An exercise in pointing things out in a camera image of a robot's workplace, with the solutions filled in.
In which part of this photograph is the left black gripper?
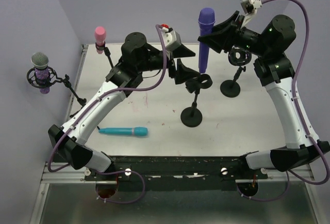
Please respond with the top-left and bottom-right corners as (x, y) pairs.
(138, 44), (201, 85)

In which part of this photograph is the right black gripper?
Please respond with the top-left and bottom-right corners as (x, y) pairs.
(199, 10), (270, 57)

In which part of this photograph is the dark purple microphone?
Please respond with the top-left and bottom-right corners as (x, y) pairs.
(197, 7), (216, 74)

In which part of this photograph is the black shock-mount round-base stand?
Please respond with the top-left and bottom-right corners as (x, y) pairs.
(220, 47), (252, 98)

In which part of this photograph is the black round-base stand back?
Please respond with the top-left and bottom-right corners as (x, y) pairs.
(180, 74), (213, 127)

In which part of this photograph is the teal microphone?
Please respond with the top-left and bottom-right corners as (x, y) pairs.
(98, 127), (149, 137)

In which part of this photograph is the pink microphone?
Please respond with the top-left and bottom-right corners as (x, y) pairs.
(94, 26), (106, 54)

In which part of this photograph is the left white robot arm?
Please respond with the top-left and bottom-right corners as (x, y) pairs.
(48, 29), (199, 180)

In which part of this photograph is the silver purple glitter microphone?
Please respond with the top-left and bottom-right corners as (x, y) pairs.
(31, 52), (50, 94)

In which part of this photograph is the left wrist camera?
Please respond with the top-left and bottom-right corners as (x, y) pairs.
(160, 24), (182, 52)

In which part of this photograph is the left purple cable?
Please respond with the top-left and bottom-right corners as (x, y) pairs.
(45, 24), (171, 204)

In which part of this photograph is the purple cable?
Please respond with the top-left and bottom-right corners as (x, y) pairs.
(236, 0), (330, 201)
(45, 24), (171, 204)

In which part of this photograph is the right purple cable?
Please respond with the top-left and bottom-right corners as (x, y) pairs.
(236, 0), (330, 201)

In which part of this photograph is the black mounting base rail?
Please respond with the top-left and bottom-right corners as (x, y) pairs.
(85, 156), (267, 192)

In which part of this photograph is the black tripod shock-mount stand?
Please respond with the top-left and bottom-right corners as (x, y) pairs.
(26, 67), (87, 108)

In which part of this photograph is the aluminium extrusion rail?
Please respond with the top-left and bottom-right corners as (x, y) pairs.
(40, 163), (116, 185)

